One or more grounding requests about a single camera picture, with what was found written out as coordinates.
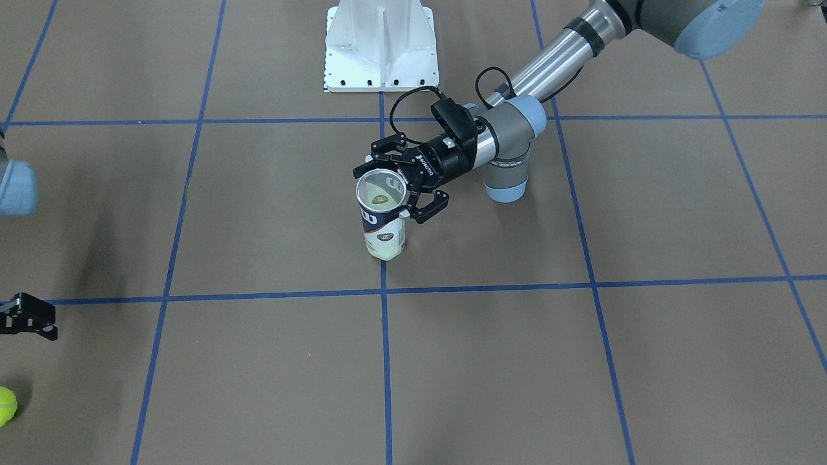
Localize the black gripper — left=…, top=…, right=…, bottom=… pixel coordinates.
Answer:
left=353, top=133, right=478, bottom=225

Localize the white blue tennis ball can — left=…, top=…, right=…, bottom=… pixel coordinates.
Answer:
left=355, top=170, right=408, bottom=262

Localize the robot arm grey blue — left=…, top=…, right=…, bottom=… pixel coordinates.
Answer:
left=353, top=1, right=765, bottom=232
left=1, top=132, right=59, bottom=341

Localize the white camera mast base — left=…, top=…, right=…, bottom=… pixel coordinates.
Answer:
left=323, top=1, right=440, bottom=92

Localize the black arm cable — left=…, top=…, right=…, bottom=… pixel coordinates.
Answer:
left=388, top=66, right=514, bottom=140

